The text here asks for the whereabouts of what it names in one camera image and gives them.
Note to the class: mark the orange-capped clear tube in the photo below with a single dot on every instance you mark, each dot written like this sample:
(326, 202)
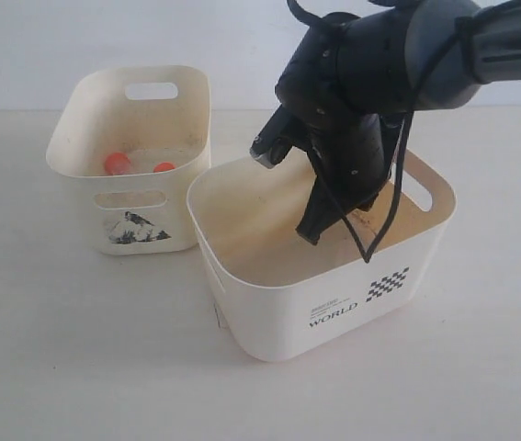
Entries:
(117, 163)
(163, 167)

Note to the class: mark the large cream WORLD bin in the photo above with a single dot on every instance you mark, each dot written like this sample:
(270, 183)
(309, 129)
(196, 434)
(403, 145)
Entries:
(282, 296)

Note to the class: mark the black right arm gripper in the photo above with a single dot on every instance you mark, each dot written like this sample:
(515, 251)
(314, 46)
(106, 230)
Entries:
(349, 174)

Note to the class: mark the small cream plastic bin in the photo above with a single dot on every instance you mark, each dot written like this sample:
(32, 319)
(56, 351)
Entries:
(153, 114)

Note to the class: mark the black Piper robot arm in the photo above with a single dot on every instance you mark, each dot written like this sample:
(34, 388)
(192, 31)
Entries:
(355, 81)

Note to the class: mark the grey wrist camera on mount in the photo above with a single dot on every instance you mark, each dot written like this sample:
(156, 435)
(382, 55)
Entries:
(281, 133)

